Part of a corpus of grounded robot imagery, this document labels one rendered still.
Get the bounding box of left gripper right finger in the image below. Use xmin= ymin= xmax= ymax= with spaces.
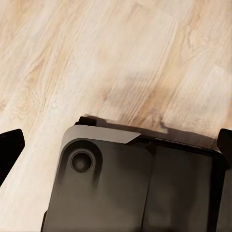
xmin=217 ymin=128 xmax=232 ymax=168

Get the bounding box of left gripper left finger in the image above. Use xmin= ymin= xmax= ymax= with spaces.
xmin=0 ymin=129 xmax=25 ymax=187

